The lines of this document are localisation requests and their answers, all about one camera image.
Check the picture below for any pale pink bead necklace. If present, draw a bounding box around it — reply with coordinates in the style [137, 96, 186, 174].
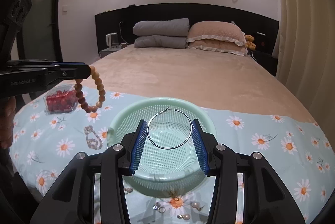
[83, 125, 103, 151]

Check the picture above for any brown teddy bear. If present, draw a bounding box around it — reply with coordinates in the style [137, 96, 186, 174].
[245, 35, 257, 51]

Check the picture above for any orange bead bracelet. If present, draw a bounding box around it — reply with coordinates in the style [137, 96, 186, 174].
[74, 65, 106, 114]

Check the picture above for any mint green plastic basket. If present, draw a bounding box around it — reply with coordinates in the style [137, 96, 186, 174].
[107, 97, 216, 196]

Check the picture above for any pearl stud pair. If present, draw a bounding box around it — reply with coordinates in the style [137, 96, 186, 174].
[191, 201, 203, 211]

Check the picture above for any crystal stud earring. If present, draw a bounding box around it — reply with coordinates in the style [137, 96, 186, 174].
[152, 202, 161, 210]

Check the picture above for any white light switch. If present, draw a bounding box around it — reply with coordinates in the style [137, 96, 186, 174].
[62, 5, 68, 12]

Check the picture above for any upper grey folded quilt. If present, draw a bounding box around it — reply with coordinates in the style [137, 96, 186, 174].
[133, 18, 190, 37]

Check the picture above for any upper beige frilled pillow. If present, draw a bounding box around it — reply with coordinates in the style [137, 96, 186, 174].
[186, 21, 246, 46]

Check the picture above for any white bedside appliance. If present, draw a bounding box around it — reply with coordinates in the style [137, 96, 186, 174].
[106, 32, 119, 48]

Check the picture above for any beige frilled pillow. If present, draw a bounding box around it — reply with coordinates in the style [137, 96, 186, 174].
[188, 39, 247, 56]
[186, 21, 246, 46]

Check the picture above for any dark framed glass door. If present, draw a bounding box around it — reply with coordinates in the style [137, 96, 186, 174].
[17, 0, 63, 62]

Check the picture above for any daisy print blue cloth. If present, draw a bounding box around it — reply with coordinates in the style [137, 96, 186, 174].
[9, 92, 334, 223]

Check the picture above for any clear box of cherry tomatoes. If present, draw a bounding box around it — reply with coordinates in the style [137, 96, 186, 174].
[44, 84, 78, 114]

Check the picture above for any white bedside table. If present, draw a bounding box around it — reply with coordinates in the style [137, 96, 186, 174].
[99, 46, 121, 58]

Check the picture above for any large silver hoop earring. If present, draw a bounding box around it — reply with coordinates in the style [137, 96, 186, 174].
[147, 107, 192, 150]

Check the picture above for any black headboard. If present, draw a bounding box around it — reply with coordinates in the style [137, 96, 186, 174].
[94, 3, 280, 75]

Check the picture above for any person's left hand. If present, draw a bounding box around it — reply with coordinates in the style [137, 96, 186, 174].
[0, 97, 16, 149]

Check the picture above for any lower grey folded quilt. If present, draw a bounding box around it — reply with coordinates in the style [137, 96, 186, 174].
[134, 35, 187, 49]

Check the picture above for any cream curtain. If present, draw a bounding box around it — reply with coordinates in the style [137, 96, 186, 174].
[272, 0, 335, 120]

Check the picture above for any lower beige frilled pillow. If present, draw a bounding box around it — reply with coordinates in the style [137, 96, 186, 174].
[188, 39, 247, 56]

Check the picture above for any grey folded quilt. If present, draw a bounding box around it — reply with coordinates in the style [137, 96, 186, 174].
[133, 18, 190, 37]
[134, 35, 187, 49]

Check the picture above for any beige bed blanket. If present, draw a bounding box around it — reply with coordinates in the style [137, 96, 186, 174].
[55, 43, 315, 124]

